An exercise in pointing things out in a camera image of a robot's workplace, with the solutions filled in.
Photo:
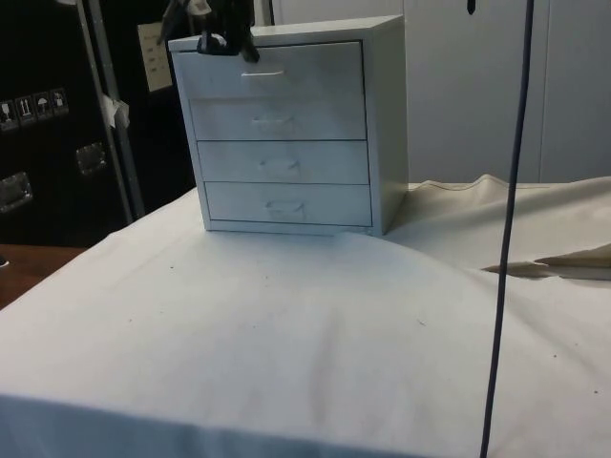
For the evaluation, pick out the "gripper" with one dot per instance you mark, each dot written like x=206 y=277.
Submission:
x=231 y=16

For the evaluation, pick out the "white drawer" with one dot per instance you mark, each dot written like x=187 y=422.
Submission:
x=310 y=71

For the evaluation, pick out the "silver metal strut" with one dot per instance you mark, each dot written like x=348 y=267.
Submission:
x=123 y=157

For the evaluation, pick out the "white chest of drawers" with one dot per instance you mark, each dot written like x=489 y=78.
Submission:
x=387 y=119

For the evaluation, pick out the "black cabinet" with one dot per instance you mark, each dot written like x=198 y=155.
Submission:
x=43 y=157

